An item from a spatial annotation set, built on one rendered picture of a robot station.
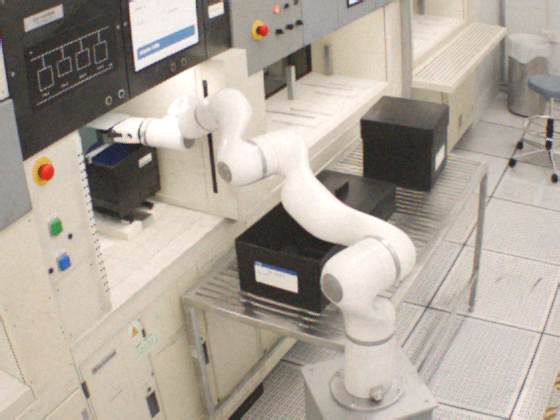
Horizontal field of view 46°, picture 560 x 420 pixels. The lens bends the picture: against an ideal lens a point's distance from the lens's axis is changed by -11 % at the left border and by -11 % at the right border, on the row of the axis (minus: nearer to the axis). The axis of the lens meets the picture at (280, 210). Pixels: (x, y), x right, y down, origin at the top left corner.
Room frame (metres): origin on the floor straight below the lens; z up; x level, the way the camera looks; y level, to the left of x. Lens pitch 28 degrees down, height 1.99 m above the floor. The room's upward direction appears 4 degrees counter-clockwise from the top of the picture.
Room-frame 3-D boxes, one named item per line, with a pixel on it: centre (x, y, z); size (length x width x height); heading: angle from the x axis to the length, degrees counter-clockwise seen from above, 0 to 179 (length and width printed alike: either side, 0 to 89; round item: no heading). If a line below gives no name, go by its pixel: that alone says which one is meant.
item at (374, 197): (2.17, -0.21, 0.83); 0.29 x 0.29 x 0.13; 57
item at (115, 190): (2.08, 0.52, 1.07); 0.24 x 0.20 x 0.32; 149
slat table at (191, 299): (2.17, -0.28, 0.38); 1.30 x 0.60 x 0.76; 149
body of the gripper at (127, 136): (2.02, 0.42, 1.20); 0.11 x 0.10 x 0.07; 61
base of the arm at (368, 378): (1.31, -0.19, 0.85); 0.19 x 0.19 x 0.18
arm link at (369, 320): (1.29, -0.16, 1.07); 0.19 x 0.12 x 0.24; 128
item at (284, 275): (1.83, -0.05, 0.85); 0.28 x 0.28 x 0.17; 57
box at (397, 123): (2.51, -0.50, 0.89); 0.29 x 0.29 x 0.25; 62
